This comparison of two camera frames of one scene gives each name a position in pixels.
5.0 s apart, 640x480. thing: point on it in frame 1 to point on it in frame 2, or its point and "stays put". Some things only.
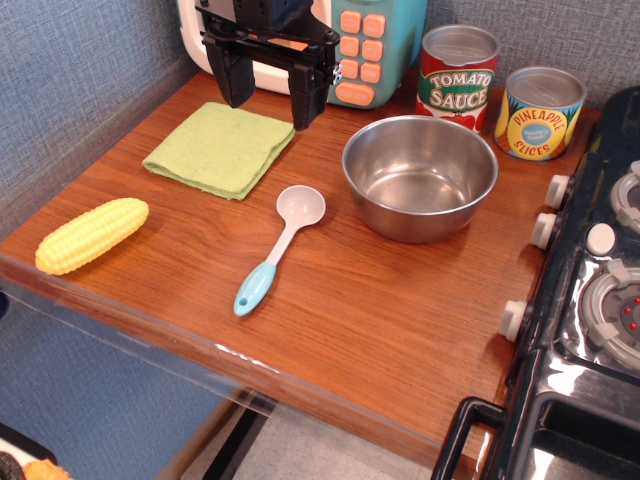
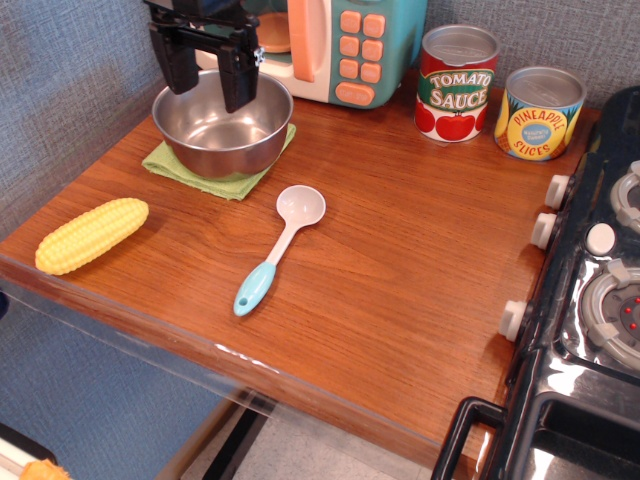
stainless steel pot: [419, 178] to [205, 139]
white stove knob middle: [543, 228] stays put
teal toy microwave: [379, 61] stays put
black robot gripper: [273, 30] to [179, 27]
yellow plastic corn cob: [89, 234] stays put
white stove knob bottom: [511, 319] stays put
